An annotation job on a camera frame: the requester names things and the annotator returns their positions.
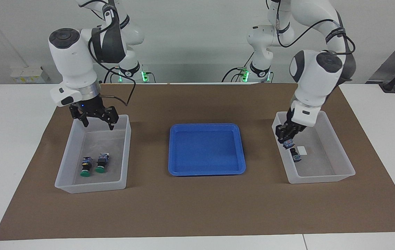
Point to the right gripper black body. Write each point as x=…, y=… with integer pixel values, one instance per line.
x=90, y=110

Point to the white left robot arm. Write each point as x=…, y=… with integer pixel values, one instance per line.
x=315, y=76

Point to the yellow push button switch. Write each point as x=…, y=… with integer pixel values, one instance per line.
x=288, y=144
x=297, y=158

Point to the blue plastic tray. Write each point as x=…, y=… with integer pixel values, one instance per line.
x=206, y=149

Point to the translucent white plastic box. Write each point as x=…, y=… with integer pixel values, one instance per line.
x=322, y=177
x=65, y=184

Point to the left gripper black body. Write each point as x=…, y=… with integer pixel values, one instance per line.
x=296, y=128

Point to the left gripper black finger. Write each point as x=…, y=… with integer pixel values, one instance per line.
x=294, y=135
x=282, y=133

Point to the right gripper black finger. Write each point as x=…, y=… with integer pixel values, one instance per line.
x=83, y=119
x=111, y=116

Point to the white electrical outlet box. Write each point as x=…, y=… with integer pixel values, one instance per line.
x=27, y=74

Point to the brown table mat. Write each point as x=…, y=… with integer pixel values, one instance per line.
x=197, y=208

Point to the small white label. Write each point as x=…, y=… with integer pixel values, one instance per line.
x=302, y=150

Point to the green push button switch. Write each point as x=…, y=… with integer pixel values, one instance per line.
x=86, y=168
x=101, y=166

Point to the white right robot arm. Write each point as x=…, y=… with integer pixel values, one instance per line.
x=72, y=59

